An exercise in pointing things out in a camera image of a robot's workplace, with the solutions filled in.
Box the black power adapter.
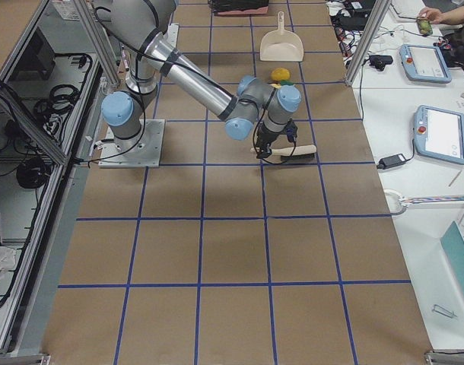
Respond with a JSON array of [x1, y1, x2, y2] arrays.
[[377, 154, 408, 170]]

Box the beige hand brush black bristles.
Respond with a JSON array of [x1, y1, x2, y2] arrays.
[[250, 144, 317, 159]]

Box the person hand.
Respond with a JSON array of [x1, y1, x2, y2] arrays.
[[418, 7, 444, 24]]

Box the yellow lemon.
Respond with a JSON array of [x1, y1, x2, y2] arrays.
[[270, 68, 291, 82]]

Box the teal folder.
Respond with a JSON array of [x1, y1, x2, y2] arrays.
[[441, 221, 464, 295]]

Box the near blue teach pendant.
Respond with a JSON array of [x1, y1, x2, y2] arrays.
[[413, 105, 464, 165]]

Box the aluminium frame post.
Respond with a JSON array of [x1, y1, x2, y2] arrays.
[[345, 0, 391, 86]]

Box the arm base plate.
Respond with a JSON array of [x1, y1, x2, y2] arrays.
[[98, 119, 166, 168]]

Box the beige plastic dustpan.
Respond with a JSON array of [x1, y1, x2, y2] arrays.
[[259, 11, 304, 62]]

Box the blue teach pendant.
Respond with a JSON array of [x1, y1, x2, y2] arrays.
[[413, 105, 464, 165], [399, 44, 452, 84]]

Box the bin with black bag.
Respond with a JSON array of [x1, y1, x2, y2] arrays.
[[208, 0, 269, 15]]

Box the far blue teach pendant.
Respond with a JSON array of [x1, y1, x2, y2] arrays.
[[399, 44, 452, 84]]

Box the black webcam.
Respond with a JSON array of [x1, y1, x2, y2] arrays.
[[369, 55, 393, 71]]

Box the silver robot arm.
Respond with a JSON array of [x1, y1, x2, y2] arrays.
[[92, 0, 301, 159]]

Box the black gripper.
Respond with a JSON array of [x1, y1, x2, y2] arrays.
[[254, 122, 286, 157]]

